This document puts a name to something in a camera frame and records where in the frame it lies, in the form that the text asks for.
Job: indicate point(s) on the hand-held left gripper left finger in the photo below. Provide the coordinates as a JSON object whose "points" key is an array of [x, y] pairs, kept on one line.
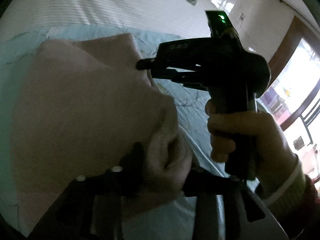
{"points": [[136, 155]]}

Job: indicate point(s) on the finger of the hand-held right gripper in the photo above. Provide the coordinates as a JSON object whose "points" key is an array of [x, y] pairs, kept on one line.
{"points": [[155, 63], [175, 77]]}

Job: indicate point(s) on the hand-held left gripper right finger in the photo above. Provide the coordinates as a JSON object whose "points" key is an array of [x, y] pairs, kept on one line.
{"points": [[200, 182]]}

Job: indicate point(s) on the pink fuzzy sweater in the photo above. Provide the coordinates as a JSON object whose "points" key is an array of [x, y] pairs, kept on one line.
{"points": [[87, 105]]}

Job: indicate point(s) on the person's right forearm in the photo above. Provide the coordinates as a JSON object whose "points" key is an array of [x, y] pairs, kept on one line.
{"points": [[300, 200]]}

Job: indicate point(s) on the person's right hand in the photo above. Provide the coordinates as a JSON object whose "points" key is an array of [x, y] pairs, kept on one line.
{"points": [[272, 150]]}

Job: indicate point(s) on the teal floral bed sheet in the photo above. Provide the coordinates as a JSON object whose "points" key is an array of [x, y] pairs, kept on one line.
{"points": [[190, 120]]}

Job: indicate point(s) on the wooden framed window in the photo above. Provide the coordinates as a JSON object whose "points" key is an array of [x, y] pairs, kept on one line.
{"points": [[295, 80]]}

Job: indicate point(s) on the white ribbed bed cover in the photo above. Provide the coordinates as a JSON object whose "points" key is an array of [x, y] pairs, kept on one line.
{"points": [[112, 5]]}

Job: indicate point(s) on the wall socket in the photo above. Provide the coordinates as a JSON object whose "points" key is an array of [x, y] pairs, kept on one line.
{"points": [[241, 16]]}

